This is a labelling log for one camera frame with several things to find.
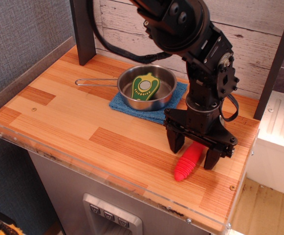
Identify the silver dispenser button panel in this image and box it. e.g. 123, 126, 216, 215
83, 193, 143, 235

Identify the small steel pan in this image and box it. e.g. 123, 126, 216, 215
75, 65, 177, 111

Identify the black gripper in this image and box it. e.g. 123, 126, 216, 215
164, 98, 238, 170

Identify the yellow object bottom left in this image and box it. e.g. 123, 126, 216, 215
0, 224, 23, 235

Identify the green toy pepper slice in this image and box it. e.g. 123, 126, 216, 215
131, 72, 160, 101

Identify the white toy sink unit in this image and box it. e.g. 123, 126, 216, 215
246, 91, 284, 193

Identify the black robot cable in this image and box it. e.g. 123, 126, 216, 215
86, 0, 240, 122

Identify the blue folded cloth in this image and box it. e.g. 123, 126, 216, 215
109, 82, 188, 125

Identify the dark right frame post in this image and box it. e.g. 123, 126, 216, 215
253, 31, 284, 120

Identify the grey toy cabinet front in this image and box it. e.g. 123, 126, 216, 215
29, 153, 208, 235

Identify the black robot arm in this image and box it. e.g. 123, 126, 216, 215
134, 0, 239, 170

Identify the red handled metal spoon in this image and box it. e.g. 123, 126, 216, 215
174, 141, 205, 182

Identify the clear acrylic front guard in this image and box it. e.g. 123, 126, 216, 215
0, 117, 260, 232

